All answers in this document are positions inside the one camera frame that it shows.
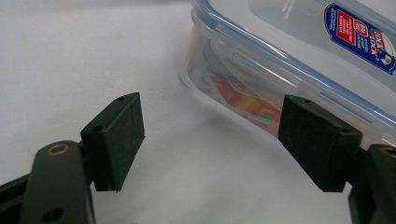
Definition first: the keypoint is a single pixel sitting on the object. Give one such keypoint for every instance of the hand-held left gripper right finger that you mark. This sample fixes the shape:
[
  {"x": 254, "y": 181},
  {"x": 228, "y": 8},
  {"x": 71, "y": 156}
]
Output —
[{"x": 317, "y": 143}]

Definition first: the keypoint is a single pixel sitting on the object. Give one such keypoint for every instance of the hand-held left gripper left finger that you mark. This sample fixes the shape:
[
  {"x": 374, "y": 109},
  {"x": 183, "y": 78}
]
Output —
[{"x": 116, "y": 140}]

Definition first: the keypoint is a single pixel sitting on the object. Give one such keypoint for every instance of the clear plastic lidded container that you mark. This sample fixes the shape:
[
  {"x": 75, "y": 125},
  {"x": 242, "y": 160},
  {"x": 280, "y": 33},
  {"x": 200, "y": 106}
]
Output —
[{"x": 299, "y": 34}]

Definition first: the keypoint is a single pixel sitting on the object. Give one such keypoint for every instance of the clear plastic food container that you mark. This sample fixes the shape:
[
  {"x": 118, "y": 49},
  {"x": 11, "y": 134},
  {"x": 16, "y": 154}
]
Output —
[{"x": 214, "y": 67}]

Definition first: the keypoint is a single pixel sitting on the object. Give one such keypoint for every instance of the colourful paper inside container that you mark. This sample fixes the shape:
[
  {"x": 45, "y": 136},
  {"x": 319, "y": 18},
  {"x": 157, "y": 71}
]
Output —
[{"x": 249, "y": 102}]

